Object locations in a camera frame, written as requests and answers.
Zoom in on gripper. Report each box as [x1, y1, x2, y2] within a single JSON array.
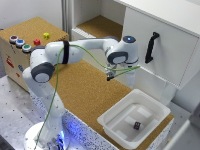
[[104, 65, 118, 82]]

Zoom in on white plastic box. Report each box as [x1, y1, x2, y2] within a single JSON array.
[[96, 88, 172, 150]]

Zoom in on wooden drawer box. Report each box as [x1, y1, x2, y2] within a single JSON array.
[[0, 16, 70, 93]]

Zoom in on white cabinet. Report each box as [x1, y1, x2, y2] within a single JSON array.
[[68, 0, 200, 108]]

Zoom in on purple block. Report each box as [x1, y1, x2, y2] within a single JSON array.
[[132, 121, 142, 131]]

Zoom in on white sliding door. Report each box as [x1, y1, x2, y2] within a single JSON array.
[[121, 6, 200, 90]]

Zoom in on yellow block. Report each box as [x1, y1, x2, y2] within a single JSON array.
[[42, 31, 51, 40]]

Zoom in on green button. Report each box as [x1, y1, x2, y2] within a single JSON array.
[[21, 43, 33, 54]]

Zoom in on blue button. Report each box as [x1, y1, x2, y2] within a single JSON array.
[[15, 38, 26, 49]]

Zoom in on red button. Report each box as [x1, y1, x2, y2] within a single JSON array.
[[9, 34, 19, 45]]

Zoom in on black door handle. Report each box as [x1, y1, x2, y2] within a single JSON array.
[[144, 31, 161, 65]]

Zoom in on green cable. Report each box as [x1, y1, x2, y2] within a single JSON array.
[[33, 43, 142, 150]]

